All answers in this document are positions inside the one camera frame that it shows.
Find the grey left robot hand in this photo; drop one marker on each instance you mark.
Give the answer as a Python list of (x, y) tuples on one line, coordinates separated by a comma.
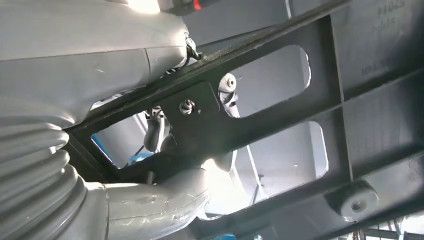
[(82, 59)]

